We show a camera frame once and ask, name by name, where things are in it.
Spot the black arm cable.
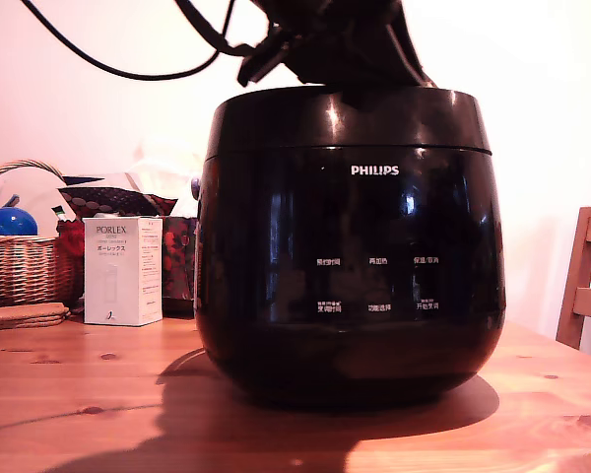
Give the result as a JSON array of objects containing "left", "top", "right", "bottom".
[
  {"left": 21, "top": 0, "right": 238, "bottom": 81},
  {"left": 173, "top": 0, "right": 258, "bottom": 56}
]

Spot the wooden slatted chair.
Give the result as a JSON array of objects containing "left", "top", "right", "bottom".
[{"left": 555, "top": 206, "right": 591, "bottom": 352}]

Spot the stack of cork coasters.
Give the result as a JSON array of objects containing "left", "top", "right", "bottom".
[{"left": 0, "top": 301, "right": 72, "bottom": 331}]

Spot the white tissue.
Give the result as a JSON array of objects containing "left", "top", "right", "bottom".
[{"left": 125, "top": 146, "right": 204, "bottom": 219}]

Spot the white Porlex box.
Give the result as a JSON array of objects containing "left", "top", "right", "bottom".
[{"left": 82, "top": 216, "right": 165, "bottom": 328}]

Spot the gripper camera box with bracket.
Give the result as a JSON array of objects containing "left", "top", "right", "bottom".
[{"left": 235, "top": 23, "right": 297, "bottom": 89}]

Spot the floral tissue box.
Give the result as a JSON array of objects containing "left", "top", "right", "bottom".
[{"left": 161, "top": 215, "right": 201, "bottom": 317}]

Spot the dark red dotted bag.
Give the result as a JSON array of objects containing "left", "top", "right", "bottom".
[{"left": 57, "top": 182, "right": 180, "bottom": 220}]

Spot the black Philips rice cooker body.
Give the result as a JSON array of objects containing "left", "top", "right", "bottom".
[{"left": 193, "top": 145, "right": 507, "bottom": 409}]

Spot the woven wicker basket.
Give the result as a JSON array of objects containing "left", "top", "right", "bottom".
[{"left": 0, "top": 158, "right": 84, "bottom": 310}]

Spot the shiny blue ball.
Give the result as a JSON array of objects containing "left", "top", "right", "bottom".
[{"left": 0, "top": 206, "right": 39, "bottom": 237}]

